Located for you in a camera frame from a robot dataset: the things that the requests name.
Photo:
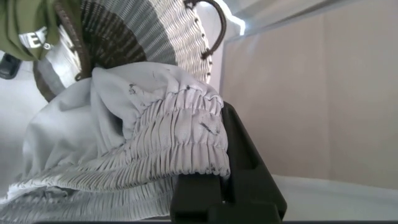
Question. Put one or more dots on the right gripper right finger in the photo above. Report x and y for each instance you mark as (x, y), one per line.
(248, 174)

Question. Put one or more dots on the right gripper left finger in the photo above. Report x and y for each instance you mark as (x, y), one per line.
(192, 196)

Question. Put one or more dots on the pale grey shorts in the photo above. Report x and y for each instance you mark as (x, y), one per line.
(124, 124)

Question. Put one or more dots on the white laundry basket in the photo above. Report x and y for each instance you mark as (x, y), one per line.
(174, 37)

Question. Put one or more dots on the white curtain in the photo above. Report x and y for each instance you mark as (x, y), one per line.
(255, 6)

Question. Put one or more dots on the green garment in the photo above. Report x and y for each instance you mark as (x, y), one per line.
(18, 18)

